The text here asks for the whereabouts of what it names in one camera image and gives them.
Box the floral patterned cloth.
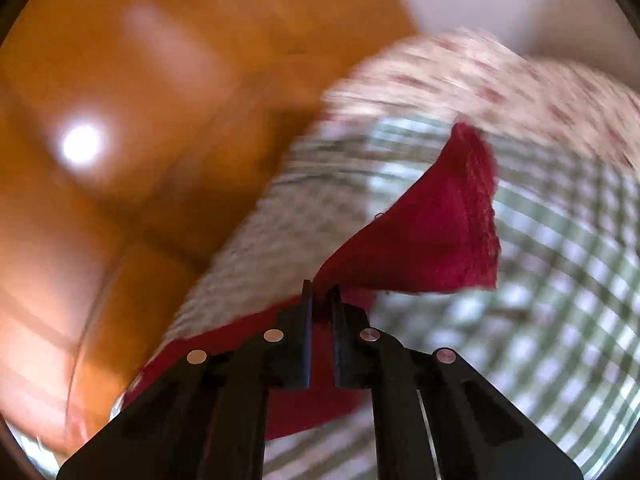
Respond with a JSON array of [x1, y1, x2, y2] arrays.
[[319, 27, 640, 177]]

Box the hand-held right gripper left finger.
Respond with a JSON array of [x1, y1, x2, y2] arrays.
[[56, 279, 314, 480]]

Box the green white checked cloth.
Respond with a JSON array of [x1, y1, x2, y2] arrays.
[[107, 114, 640, 480]]

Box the wooden panelled cabinet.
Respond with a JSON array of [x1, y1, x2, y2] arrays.
[[0, 0, 422, 463]]

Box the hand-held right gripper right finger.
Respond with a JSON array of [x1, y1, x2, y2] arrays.
[[327, 284, 584, 480]]

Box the red cloth garment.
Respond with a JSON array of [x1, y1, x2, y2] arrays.
[[120, 121, 502, 442]]

